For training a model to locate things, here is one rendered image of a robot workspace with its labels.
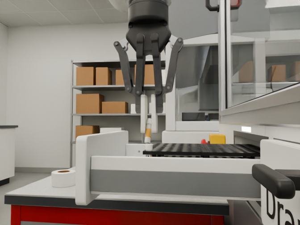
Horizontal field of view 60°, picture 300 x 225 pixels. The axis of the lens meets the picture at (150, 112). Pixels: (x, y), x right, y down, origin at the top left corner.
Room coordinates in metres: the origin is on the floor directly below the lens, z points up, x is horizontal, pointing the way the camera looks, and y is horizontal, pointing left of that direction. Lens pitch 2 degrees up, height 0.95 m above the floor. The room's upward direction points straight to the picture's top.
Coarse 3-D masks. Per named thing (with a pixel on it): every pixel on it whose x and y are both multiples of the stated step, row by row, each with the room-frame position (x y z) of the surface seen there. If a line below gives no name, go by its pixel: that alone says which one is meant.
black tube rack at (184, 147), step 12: (168, 144) 0.59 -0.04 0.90; (180, 144) 0.59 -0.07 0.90; (192, 144) 0.59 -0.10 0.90; (204, 144) 0.59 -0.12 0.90; (216, 144) 0.59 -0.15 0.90; (228, 144) 0.59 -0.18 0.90; (240, 144) 0.60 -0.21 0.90; (156, 156) 0.47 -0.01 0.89; (168, 156) 0.61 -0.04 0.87; (180, 156) 0.61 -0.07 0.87; (192, 156) 0.61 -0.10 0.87; (204, 156) 0.45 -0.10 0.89; (216, 156) 0.61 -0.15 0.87; (252, 156) 0.43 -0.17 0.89
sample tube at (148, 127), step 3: (147, 120) 0.48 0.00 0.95; (150, 120) 0.48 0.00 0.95; (147, 123) 0.47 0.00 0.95; (150, 123) 0.47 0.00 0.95; (147, 126) 0.47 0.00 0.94; (150, 126) 0.47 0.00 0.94; (147, 129) 0.47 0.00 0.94; (150, 129) 0.47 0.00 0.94; (147, 132) 0.47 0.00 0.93; (150, 132) 0.47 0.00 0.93; (147, 135) 0.46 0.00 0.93; (150, 135) 0.47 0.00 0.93; (147, 138) 0.46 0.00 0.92; (150, 138) 0.47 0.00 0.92; (147, 141) 0.46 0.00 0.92
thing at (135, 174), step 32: (96, 160) 0.43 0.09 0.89; (128, 160) 0.42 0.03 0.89; (160, 160) 0.41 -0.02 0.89; (192, 160) 0.41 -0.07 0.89; (224, 160) 0.40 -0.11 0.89; (256, 160) 0.39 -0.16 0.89; (96, 192) 0.43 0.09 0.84; (128, 192) 0.42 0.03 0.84; (160, 192) 0.41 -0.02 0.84; (192, 192) 0.40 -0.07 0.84; (224, 192) 0.40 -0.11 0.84; (256, 192) 0.39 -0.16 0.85
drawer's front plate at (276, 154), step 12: (264, 144) 0.33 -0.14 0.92; (276, 144) 0.28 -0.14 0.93; (288, 144) 0.26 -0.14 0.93; (264, 156) 0.33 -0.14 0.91; (276, 156) 0.28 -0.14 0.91; (288, 156) 0.25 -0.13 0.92; (276, 168) 0.28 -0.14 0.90; (288, 168) 0.25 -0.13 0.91; (264, 192) 0.33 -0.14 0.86; (264, 204) 0.33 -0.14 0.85; (276, 204) 0.29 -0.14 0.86; (288, 204) 0.25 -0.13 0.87; (264, 216) 0.33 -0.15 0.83; (276, 216) 0.29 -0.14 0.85; (288, 216) 0.25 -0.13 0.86
